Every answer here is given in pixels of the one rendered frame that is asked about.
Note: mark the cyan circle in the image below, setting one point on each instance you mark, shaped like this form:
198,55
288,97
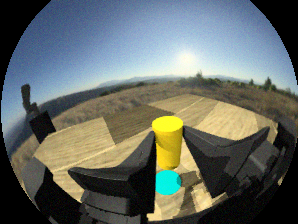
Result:
167,182

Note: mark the yellow cylinder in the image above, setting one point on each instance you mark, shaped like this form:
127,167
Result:
168,131

